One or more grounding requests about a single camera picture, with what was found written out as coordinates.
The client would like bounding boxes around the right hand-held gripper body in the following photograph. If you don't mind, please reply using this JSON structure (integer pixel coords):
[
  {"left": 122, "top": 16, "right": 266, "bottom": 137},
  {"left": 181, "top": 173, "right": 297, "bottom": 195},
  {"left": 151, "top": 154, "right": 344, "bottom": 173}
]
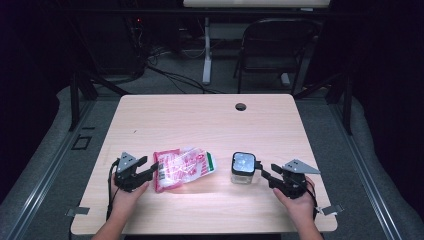
[{"left": 274, "top": 159, "right": 322, "bottom": 200}]

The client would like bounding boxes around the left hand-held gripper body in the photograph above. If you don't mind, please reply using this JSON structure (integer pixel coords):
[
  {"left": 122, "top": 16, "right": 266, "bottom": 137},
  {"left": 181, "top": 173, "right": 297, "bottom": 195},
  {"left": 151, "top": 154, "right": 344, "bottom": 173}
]
[{"left": 113, "top": 152, "right": 152, "bottom": 194}]

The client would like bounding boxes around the red white plastic bag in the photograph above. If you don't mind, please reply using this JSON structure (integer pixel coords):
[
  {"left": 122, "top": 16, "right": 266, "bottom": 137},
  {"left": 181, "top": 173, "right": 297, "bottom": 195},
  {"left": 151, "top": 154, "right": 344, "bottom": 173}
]
[{"left": 152, "top": 146, "right": 217, "bottom": 194}]

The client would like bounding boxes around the person's left hand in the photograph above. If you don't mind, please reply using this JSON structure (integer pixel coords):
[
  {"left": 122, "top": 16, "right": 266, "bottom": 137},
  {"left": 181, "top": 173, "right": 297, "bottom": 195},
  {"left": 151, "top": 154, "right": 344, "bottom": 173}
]
[{"left": 110, "top": 173, "right": 150, "bottom": 214}]

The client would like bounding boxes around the person's right hand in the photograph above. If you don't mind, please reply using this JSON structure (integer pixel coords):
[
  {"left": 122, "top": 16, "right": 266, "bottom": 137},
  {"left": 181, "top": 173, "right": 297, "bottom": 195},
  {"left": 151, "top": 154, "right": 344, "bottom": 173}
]
[{"left": 272, "top": 176, "right": 317, "bottom": 231}]

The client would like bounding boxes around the grey tape tab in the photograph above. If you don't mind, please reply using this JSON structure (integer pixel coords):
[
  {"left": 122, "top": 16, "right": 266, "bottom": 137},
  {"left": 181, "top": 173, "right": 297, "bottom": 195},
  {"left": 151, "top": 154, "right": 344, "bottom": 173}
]
[
  {"left": 318, "top": 203, "right": 345, "bottom": 217},
  {"left": 65, "top": 206, "right": 91, "bottom": 218}
]

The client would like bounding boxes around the black metal stand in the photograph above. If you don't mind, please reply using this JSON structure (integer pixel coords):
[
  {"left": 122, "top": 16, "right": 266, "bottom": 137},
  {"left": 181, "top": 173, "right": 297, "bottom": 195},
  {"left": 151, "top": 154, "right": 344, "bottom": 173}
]
[
  {"left": 67, "top": 70, "right": 132, "bottom": 132},
  {"left": 293, "top": 70, "right": 354, "bottom": 136}
]

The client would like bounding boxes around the black computer tower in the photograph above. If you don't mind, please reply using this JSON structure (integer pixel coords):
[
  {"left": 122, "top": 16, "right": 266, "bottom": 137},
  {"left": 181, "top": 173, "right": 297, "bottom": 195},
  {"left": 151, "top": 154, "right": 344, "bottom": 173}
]
[{"left": 78, "top": 13, "right": 148, "bottom": 77}]

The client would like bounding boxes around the black folding chair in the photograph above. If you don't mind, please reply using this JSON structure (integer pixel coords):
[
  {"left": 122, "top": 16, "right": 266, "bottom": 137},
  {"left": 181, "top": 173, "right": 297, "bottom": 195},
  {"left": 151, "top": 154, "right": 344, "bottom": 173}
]
[{"left": 233, "top": 17, "right": 322, "bottom": 97}]

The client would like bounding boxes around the white desk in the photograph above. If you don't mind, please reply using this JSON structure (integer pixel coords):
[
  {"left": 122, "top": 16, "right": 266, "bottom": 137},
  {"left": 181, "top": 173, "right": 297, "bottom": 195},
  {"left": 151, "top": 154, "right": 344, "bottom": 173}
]
[{"left": 182, "top": 0, "right": 332, "bottom": 88}]

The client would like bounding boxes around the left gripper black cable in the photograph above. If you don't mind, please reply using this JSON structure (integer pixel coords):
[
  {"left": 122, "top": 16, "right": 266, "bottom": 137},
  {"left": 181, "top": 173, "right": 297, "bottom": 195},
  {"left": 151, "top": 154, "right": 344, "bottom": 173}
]
[{"left": 105, "top": 158, "right": 121, "bottom": 222}]

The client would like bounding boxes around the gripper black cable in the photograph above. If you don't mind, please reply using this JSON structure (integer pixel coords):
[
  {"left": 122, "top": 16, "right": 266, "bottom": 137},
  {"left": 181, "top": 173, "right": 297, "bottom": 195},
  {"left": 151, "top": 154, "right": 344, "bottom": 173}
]
[
  {"left": 105, "top": 158, "right": 121, "bottom": 222},
  {"left": 304, "top": 181, "right": 320, "bottom": 221}
]

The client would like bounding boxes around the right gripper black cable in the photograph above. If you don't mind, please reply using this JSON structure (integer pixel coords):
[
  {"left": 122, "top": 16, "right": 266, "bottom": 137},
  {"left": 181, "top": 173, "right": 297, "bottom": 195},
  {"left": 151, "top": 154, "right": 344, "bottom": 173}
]
[{"left": 304, "top": 181, "right": 320, "bottom": 221}]

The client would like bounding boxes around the aluminium floor rail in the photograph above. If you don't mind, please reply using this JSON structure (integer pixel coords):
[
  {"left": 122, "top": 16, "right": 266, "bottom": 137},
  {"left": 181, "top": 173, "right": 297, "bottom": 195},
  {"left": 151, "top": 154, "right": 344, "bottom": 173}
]
[
  {"left": 328, "top": 99, "right": 406, "bottom": 240},
  {"left": 0, "top": 99, "right": 98, "bottom": 240}
]

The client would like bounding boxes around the black floor cable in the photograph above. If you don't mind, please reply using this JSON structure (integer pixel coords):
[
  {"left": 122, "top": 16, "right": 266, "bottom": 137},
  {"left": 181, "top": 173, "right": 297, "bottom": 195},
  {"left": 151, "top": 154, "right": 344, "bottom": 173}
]
[{"left": 145, "top": 63, "right": 223, "bottom": 95}]

